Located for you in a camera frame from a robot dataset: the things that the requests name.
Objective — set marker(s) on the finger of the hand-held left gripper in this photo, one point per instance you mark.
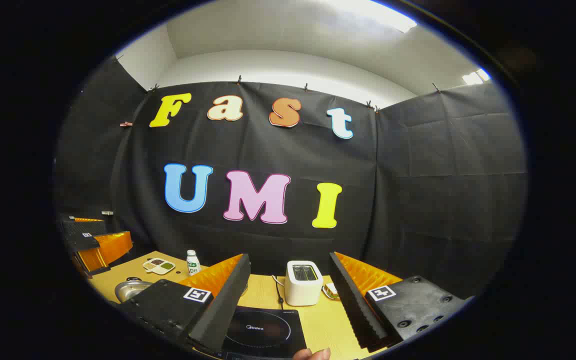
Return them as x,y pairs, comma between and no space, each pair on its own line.
83,226
113,247

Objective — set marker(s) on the ceiling light panel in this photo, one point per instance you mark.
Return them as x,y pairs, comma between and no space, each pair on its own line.
475,76

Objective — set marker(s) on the sandwich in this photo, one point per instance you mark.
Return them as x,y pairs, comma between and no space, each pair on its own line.
331,291

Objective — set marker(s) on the black backdrop cloth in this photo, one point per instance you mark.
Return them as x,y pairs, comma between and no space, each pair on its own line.
418,200

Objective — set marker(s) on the black induction cooktop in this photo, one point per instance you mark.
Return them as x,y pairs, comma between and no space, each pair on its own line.
263,327

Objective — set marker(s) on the white toaster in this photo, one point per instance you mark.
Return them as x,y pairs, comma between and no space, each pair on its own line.
303,292

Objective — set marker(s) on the white bottle with green label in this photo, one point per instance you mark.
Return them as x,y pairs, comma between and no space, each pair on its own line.
193,264

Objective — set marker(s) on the white divided bean tray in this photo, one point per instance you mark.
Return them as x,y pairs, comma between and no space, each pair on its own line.
158,266

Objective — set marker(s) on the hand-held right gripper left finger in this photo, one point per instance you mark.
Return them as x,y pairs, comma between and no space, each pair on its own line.
228,295

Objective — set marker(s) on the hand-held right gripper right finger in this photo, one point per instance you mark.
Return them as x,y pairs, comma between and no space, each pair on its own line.
353,300

